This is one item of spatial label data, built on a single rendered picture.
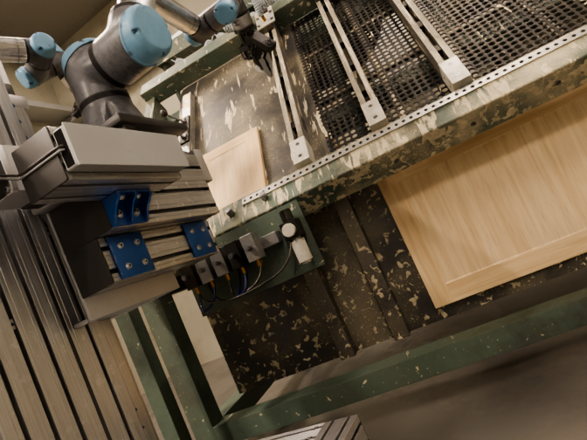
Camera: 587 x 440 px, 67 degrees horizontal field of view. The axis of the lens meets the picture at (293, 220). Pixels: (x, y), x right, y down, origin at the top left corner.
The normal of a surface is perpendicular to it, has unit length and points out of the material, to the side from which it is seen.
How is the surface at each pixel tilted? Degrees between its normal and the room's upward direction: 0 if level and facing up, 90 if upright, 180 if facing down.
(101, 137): 90
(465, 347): 90
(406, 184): 90
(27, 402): 90
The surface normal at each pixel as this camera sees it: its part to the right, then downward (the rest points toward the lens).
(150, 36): 0.82, -0.30
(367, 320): -0.27, 0.04
